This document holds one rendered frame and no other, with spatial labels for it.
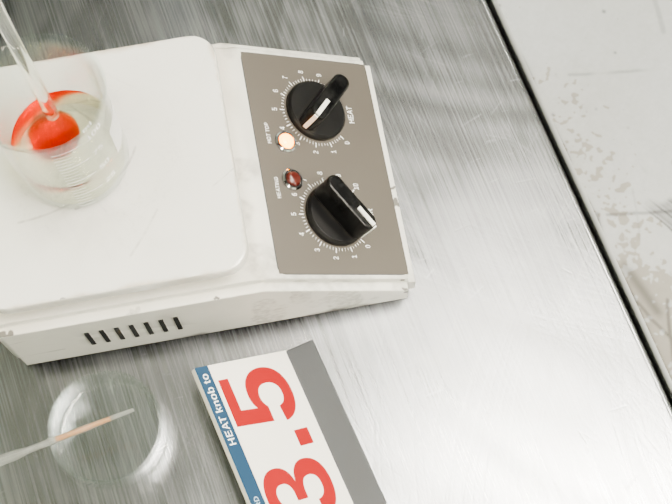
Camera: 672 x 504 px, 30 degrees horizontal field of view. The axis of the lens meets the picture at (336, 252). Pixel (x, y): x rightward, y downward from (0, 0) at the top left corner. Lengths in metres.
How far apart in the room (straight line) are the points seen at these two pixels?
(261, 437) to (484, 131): 0.21
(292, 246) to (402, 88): 0.14
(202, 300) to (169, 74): 0.11
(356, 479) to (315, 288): 0.10
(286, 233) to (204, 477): 0.13
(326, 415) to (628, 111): 0.23
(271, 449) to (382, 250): 0.11
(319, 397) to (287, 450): 0.04
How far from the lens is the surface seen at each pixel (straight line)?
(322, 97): 0.61
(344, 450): 0.62
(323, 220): 0.60
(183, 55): 0.60
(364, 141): 0.63
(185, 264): 0.56
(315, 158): 0.61
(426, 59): 0.69
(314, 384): 0.63
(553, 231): 0.66
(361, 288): 0.60
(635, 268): 0.66
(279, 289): 0.58
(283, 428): 0.61
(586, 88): 0.70
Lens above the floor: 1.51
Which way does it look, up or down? 71 degrees down
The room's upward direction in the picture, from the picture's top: 2 degrees counter-clockwise
